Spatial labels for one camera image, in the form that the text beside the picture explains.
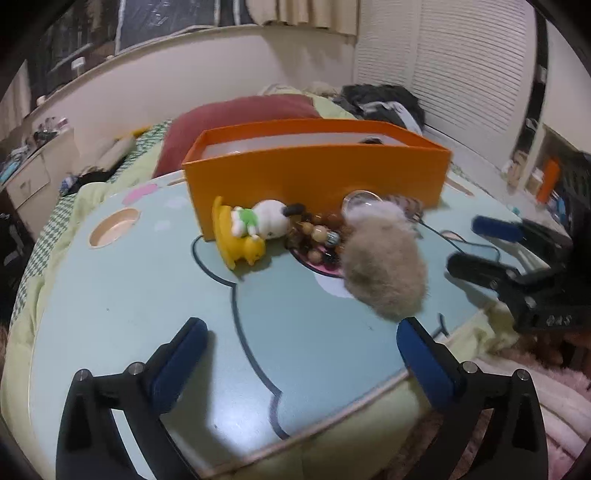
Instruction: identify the beige fluffy pompom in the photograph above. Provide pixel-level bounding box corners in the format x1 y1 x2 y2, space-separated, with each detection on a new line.
341 202 428 320

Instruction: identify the wooden bead bracelet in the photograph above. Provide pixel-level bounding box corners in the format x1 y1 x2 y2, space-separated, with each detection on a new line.
283 210 348 273

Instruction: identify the yellow white dog figurine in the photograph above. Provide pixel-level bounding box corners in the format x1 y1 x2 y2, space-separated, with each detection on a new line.
211 196 305 270

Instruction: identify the light green blanket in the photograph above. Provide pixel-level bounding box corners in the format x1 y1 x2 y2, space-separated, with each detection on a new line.
0 91 509 480

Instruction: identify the light blue cartoon lap table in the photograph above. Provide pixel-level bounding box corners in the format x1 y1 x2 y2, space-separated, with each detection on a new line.
27 165 555 478

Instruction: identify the white louvered closet door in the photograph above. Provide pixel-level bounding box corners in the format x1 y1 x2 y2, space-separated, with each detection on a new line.
353 0 536 168

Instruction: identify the orange cardboard box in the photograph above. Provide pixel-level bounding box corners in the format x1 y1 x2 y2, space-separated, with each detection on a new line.
182 119 452 241

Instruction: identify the dark clothes pile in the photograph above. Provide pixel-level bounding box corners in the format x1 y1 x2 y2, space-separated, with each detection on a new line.
335 84 425 135

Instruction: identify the white side cabinet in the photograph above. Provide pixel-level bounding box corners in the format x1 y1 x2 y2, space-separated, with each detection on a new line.
2 129 79 240

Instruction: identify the beige rolled pillow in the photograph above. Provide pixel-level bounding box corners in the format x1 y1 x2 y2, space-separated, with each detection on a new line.
94 136 136 171

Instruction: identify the green checkered bed sheet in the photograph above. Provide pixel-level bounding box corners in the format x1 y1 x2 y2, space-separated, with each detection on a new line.
10 120 172 324

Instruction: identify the dark red pillow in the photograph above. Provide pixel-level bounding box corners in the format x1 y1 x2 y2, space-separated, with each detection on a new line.
152 94 321 178

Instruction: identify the beige curtain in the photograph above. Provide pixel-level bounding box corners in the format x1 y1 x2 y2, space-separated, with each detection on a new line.
246 0 359 36

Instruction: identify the black cable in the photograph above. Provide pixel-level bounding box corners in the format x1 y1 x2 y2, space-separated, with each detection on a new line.
414 218 502 264

